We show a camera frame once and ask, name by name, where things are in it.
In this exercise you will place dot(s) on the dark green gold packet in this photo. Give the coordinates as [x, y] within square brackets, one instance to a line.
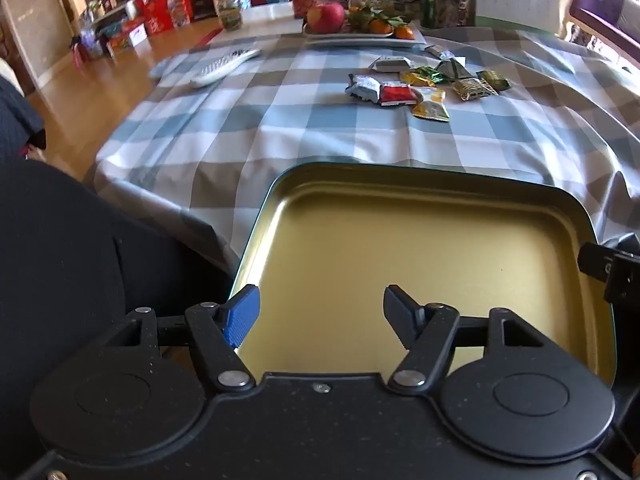
[494, 80]

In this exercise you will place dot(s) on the white elongated snack packet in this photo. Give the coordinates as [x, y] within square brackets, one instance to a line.
[390, 64]

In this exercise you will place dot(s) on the orange tangerine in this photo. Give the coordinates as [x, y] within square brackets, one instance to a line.
[381, 27]
[405, 33]

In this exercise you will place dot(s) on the gold candy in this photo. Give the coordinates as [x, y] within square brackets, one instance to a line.
[411, 79]

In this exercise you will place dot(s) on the person's left leg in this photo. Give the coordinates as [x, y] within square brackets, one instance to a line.
[65, 270]

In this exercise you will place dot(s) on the yellow green snack packet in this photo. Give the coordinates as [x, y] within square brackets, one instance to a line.
[431, 111]

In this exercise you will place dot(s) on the glass jar green label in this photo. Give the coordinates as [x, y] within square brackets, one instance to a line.
[230, 10]

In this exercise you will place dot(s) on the red gift boxes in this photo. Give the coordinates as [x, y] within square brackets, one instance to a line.
[165, 12]

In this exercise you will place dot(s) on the red white snack packet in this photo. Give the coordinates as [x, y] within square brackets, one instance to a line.
[397, 95]

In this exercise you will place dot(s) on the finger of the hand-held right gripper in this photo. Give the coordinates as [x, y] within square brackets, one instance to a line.
[622, 275]

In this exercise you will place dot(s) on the white remote control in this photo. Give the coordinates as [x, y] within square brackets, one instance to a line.
[220, 67]

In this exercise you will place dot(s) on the green gold metal tin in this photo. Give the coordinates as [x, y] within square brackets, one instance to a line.
[400, 240]

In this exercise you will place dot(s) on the white fruit plate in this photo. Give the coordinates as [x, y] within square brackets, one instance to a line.
[350, 39]

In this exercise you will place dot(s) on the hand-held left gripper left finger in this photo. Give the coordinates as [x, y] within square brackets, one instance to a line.
[245, 316]

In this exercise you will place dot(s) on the green white snack packet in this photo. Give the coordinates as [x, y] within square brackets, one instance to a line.
[452, 70]

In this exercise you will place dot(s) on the checkered tablecloth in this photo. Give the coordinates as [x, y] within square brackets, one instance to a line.
[300, 125]

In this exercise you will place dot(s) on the green can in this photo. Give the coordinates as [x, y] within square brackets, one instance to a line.
[430, 2]

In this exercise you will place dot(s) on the red apple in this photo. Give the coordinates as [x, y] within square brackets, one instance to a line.
[326, 17]

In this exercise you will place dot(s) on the small silver snack packet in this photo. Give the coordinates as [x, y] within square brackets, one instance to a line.
[439, 51]

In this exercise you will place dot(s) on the green wrapped candy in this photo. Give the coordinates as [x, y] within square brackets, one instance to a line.
[434, 78]

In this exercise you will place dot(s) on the white black snack packet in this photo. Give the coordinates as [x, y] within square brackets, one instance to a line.
[362, 87]

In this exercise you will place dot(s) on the gold brown patterned packet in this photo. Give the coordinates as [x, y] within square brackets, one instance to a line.
[470, 90]

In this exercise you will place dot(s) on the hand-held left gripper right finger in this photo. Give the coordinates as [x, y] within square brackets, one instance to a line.
[397, 316]

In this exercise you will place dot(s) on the clear snack jar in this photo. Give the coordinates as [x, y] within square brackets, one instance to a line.
[452, 10]

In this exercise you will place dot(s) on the purple sofa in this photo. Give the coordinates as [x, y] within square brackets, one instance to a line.
[607, 10]

